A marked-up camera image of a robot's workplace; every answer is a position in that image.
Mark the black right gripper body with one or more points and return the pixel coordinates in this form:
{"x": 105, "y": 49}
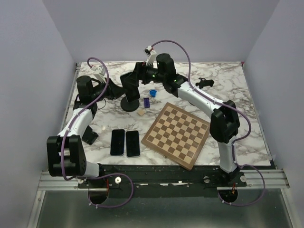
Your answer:
{"x": 149, "y": 74}

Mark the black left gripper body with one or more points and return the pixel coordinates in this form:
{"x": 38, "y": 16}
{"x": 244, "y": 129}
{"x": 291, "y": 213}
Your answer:
{"x": 110, "y": 92}

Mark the black phone from wedge stand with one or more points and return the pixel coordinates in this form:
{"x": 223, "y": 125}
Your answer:
{"x": 117, "y": 142}

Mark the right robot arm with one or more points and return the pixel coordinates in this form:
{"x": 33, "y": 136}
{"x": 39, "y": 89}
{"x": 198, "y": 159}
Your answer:
{"x": 224, "y": 120}

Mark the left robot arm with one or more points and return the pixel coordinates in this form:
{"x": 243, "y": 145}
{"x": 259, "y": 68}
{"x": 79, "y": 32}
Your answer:
{"x": 66, "y": 156}

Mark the black wedge phone stand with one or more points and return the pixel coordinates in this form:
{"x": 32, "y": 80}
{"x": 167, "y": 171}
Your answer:
{"x": 89, "y": 136}

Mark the blue semicircle block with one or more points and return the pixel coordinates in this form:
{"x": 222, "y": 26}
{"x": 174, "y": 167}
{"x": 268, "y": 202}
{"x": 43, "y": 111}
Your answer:
{"x": 152, "y": 93}

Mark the purple rectangular block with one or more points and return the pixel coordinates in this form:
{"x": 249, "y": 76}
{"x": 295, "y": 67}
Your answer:
{"x": 146, "y": 103}

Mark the light wooden block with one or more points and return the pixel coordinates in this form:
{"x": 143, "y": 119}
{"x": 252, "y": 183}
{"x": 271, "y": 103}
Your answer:
{"x": 141, "y": 112}

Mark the wooden chessboard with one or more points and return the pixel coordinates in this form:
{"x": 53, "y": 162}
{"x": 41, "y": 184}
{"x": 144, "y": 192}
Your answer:
{"x": 178, "y": 135}

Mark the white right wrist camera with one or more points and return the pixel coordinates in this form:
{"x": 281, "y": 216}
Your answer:
{"x": 152, "y": 54}

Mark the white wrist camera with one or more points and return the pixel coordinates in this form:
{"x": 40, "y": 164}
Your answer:
{"x": 152, "y": 54}
{"x": 99, "y": 73}

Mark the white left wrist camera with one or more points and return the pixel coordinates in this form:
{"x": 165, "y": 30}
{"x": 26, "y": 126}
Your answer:
{"x": 99, "y": 73}

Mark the aluminium mounting rail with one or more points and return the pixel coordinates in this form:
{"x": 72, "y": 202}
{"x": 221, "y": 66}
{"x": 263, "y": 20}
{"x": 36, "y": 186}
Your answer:
{"x": 270, "y": 179}

